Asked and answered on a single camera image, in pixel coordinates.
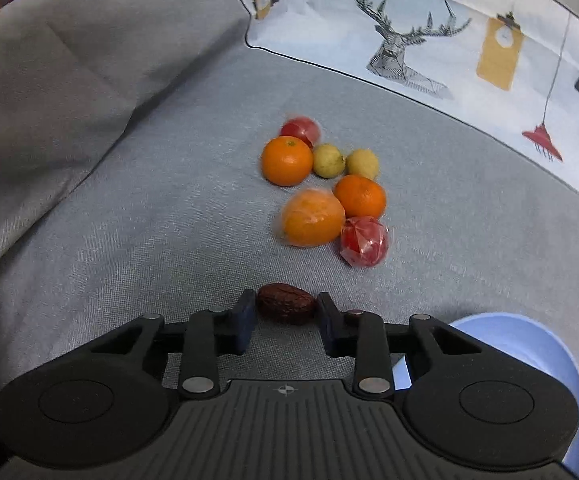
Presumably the grey bedsheet with printed band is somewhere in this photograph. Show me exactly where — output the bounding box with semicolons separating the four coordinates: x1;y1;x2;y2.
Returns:
0;0;579;411

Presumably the small yellow-green fruit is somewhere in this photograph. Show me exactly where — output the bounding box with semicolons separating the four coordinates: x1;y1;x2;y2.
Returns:
312;143;346;179
345;148;380;181

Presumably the plastic-wrapped red fruit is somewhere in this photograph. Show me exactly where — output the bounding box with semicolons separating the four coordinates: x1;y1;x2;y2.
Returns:
339;216;391;268
280;116;323;149

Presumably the plastic-wrapped orange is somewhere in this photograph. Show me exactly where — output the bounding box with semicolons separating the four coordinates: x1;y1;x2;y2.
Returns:
276;188;346;248

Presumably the light blue bowl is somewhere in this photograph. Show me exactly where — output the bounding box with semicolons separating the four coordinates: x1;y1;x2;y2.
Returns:
392;312;579;479

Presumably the bare orange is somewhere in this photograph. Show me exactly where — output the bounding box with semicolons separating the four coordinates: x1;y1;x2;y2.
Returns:
261;136;315;187
333;174;387;220

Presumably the dried red date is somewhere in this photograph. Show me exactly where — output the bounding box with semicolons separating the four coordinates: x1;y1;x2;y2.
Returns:
256;283;317;325

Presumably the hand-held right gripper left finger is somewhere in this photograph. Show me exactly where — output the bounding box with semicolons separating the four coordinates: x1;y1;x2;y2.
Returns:
90;288;258;400

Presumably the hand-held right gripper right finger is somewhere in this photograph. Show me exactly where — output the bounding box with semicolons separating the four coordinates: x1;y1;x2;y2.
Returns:
316;291;490;399

